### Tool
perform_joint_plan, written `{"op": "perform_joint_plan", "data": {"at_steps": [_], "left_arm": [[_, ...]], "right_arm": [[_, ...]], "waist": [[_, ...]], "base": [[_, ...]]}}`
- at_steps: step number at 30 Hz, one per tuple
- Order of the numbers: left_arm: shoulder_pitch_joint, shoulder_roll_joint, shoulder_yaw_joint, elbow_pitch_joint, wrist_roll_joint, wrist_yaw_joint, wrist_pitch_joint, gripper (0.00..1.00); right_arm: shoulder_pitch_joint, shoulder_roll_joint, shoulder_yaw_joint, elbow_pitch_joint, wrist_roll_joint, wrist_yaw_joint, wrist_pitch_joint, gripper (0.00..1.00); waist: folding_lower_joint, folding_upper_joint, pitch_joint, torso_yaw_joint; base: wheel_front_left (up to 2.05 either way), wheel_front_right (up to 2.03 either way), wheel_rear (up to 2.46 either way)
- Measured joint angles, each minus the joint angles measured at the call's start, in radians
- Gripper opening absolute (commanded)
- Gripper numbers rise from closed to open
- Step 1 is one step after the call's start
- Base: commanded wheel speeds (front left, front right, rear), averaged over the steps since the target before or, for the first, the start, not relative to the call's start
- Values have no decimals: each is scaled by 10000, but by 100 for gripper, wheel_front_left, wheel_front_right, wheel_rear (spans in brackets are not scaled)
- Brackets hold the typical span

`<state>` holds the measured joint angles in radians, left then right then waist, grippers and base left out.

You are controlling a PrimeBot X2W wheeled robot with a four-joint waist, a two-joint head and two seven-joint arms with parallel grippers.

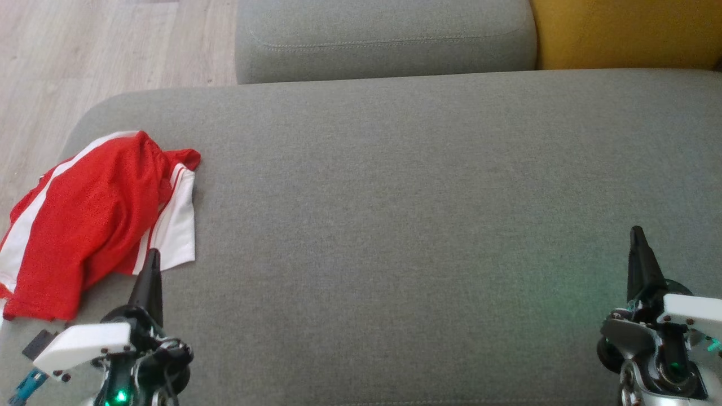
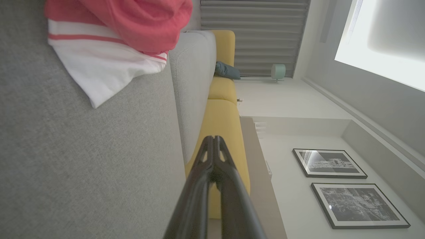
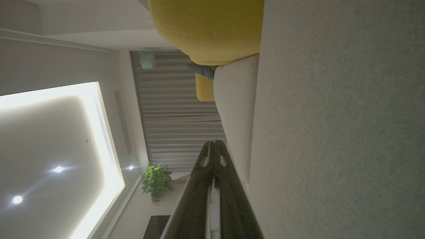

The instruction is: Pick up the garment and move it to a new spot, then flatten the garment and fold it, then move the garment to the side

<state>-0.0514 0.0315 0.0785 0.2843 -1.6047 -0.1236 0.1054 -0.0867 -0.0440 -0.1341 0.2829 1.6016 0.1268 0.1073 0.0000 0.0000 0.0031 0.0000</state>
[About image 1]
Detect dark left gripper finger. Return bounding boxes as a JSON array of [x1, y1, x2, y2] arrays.
[[129, 249, 164, 326]]

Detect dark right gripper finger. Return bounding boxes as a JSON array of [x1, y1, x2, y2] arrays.
[[627, 226, 667, 308]]

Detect yellow sofa cushion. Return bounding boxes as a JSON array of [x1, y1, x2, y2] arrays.
[[530, 0, 722, 71]]

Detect red white basketball shorts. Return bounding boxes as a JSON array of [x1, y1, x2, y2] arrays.
[[0, 130, 171, 322]]

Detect grey sofa back cushion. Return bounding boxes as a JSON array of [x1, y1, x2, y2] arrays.
[[235, 0, 538, 85]]

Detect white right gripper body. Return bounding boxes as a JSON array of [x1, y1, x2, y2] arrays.
[[615, 293, 722, 339]]

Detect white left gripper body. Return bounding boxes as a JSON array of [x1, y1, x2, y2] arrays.
[[34, 306, 170, 379]]

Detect grey fabric sofa seat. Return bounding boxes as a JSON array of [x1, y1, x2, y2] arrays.
[[0, 69, 722, 406]]

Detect blue left camera connector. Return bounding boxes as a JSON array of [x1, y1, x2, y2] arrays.
[[7, 369, 49, 406]]

